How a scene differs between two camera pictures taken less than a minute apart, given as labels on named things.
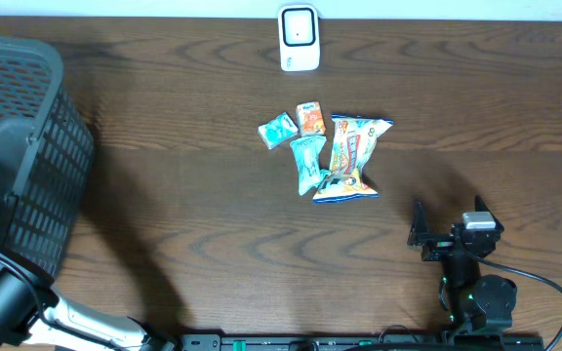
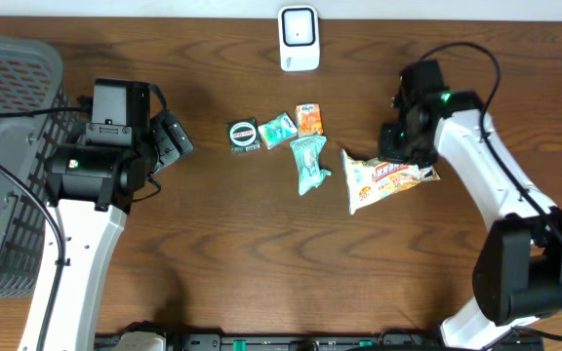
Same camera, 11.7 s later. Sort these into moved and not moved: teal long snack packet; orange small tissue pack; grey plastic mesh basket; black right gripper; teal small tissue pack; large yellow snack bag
Moved: black right gripper; large yellow snack bag
Not moved: grey plastic mesh basket; orange small tissue pack; teal long snack packet; teal small tissue pack
